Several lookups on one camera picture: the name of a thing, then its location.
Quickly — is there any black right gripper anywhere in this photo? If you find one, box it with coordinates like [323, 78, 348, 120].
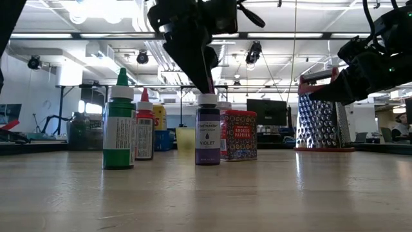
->
[308, 35, 412, 106]

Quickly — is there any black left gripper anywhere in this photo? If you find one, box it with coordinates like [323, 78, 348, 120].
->
[147, 0, 239, 94]

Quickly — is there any yellow Corn Pops cereal box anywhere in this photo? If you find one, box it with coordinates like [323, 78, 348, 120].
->
[153, 104, 168, 131]

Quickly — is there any small metal tin box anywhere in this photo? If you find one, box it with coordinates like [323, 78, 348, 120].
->
[220, 109, 258, 162]

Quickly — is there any pink food colour bottle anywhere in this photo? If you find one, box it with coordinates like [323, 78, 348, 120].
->
[135, 87, 155, 161]

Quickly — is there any green food colour bottle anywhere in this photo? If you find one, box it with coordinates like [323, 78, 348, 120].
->
[102, 67, 137, 171]

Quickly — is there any red metal cheese grater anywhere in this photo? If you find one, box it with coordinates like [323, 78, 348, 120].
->
[294, 67, 355, 153]

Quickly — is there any person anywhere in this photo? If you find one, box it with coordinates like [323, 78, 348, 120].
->
[391, 112, 412, 143]

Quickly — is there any black monitor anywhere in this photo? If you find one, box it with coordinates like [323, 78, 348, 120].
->
[246, 99, 288, 127]

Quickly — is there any yellow plastic bin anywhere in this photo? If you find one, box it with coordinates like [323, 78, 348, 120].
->
[175, 127, 196, 152]

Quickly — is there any black overhead beam with lights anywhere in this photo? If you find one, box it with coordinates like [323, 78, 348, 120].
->
[9, 31, 371, 41]

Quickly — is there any blue plastic basket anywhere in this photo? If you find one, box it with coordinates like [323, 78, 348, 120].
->
[154, 130, 176, 152]

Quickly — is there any dark grey plastic bin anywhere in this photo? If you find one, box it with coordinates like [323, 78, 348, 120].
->
[66, 121, 104, 151]

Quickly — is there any red background bar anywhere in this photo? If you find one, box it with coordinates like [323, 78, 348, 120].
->
[0, 118, 21, 131]

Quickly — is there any silver ventilation duct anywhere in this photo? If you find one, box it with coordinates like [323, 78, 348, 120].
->
[212, 38, 238, 81]

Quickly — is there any black ceiling-mounted camera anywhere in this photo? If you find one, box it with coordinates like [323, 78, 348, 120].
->
[245, 41, 263, 65]
[27, 55, 42, 71]
[136, 50, 150, 65]

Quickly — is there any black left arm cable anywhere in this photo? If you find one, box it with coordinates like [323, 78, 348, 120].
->
[236, 2, 267, 28]

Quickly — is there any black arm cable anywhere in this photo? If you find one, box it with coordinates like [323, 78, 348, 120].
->
[236, 2, 267, 28]
[362, 0, 400, 44]

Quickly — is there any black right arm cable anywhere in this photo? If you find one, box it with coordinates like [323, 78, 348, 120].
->
[362, 0, 400, 44]

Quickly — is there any black aluminium table frame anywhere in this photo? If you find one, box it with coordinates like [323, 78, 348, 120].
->
[0, 140, 412, 156]

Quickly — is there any dark wall screen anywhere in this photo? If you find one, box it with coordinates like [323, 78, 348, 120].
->
[0, 103, 23, 125]

